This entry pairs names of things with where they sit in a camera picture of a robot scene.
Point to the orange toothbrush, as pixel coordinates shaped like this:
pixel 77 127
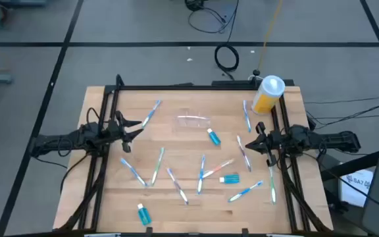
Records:
pixel 217 168

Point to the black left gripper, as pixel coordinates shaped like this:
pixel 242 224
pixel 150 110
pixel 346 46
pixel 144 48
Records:
pixel 114 130

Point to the black table clamp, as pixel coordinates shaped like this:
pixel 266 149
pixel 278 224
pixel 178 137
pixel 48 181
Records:
pixel 244 231
pixel 149 231

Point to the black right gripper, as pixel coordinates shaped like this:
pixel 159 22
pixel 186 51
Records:
pixel 273 142

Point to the blue toothbrush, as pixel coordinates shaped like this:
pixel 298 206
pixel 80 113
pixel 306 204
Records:
pixel 133 172
pixel 245 191
pixel 247 116
pixel 201 174
pixel 151 114

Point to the purple toothbrush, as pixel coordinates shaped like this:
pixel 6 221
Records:
pixel 243 153
pixel 177 186

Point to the black aluminium table frame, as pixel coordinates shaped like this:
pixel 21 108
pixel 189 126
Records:
pixel 150 87

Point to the white paper sign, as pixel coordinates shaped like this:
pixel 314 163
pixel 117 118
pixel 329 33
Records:
pixel 355 187

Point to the green toothbrush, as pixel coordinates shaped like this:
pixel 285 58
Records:
pixel 272 184
pixel 157 166

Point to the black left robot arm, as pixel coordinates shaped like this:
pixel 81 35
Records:
pixel 61 141

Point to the clear plastic bag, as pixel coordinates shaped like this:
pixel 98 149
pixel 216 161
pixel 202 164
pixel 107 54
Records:
pixel 192 121

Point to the yellow-label wipes canister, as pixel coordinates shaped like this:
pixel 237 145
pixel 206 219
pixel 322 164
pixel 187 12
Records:
pixel 268 95

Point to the black metal stand leg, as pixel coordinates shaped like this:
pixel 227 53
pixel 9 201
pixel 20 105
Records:
pixel 357 164

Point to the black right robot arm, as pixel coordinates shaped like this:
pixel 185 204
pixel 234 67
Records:
pixel 324 140

